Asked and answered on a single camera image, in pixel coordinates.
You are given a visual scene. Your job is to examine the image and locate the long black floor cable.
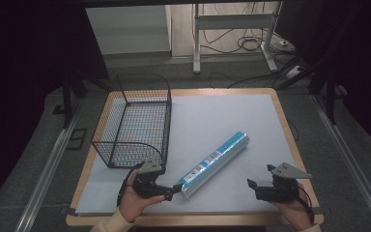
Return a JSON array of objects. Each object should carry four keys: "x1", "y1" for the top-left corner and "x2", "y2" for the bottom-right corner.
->
[{"x1": 208, "y1": 71, "x2": 293, "y2": 90}]

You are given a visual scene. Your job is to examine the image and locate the person's right hand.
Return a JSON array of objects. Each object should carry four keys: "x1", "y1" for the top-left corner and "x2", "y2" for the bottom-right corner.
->
[{"x1": 273, "y1": 183, "x2": 314, "y2": 231}]

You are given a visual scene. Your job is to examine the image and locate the black metal stand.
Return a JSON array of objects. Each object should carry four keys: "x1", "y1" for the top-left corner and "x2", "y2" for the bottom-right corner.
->
[
  {"x1": 307, "y1": 64, "x2": 349, "y2": 126},
  {"x1": 61, "y1": 72, "x2": 90, "y2": 130}
]

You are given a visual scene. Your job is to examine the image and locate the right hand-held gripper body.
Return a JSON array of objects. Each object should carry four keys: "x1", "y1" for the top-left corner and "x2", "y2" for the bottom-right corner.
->
[{"x1": 253, "y1": 161, "x2": 314, "y2": 204}]

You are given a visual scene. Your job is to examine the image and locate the white table mat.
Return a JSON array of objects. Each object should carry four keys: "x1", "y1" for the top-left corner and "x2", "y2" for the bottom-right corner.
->
[{"x1": 74, "y1": 92, "x2": 299, "y2": 217}]

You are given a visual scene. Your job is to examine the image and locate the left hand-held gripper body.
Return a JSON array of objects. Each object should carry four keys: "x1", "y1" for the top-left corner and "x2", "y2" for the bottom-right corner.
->
[{"x1": 131, "y1": 160, "x2": 169, "y2": 199}]

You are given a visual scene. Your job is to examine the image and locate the silver metal floor rail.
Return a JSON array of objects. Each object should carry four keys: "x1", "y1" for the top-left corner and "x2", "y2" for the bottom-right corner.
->
[
  {"x1": 309, "y1": 94, "x2": 371, "y2": 232},
  {"x1": 14, "y1": 98, "x2": 84, "y2": 232}
]

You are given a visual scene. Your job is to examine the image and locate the white power strip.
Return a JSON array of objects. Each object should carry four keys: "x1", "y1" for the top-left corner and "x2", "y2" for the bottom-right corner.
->
[{"x1": 284, "y1": 65, "x2": 304, "y2": 80}]

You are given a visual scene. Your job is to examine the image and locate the person's left hand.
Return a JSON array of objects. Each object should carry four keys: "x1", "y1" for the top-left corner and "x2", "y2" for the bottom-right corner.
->
[{"x1": 119, "y1": 169, "x2": 167, "y2": 224}]

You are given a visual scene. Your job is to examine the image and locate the black wire mesh basket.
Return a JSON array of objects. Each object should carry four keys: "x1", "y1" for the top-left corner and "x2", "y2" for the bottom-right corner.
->
[{"x1": 91, "y1": 72, "x2": 174, "y2": 169}]

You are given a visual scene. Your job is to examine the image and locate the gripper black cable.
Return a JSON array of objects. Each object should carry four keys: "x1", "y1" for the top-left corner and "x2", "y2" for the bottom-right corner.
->
[
  {"x1": 116, "y1": 162, "x2": 145, "y2": 208},
  {"x1": 297, "y1": 184, "x2": 316, "y2": 224}
]

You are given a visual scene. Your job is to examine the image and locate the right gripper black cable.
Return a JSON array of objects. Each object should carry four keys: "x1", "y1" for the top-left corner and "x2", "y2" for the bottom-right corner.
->
[{"x1": 297, "y1": 184, "x2": 316, "y2": 224}]

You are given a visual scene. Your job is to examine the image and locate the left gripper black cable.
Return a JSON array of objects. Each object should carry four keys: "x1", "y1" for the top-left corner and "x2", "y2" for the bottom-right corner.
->
[{"x1": 116, "y1": 162, "x2": 145, "y2": 208}]

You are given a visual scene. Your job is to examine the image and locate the black floor cable bundle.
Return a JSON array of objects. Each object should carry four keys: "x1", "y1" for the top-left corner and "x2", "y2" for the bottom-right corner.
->
[{"x1": 191, "y1": 2, "x2": 273, "y2": 55}]

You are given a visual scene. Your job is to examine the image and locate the black floor bracket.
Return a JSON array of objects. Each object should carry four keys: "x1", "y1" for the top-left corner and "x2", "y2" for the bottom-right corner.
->
[{"x1": 65, "y1": 128, "x2": 89, "y2": 151}]

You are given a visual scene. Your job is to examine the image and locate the blue and silver foil roll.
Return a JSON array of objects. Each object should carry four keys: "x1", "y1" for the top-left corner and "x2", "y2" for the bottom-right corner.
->
[{"x1": 177, "y1": 130, "x2": 251, "y2": 199}]

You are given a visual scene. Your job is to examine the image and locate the white metal desk frame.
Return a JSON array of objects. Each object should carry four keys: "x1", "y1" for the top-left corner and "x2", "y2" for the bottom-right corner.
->
[{"x1": 191, "y1": 1, "x2": 284, "y2": 75}]

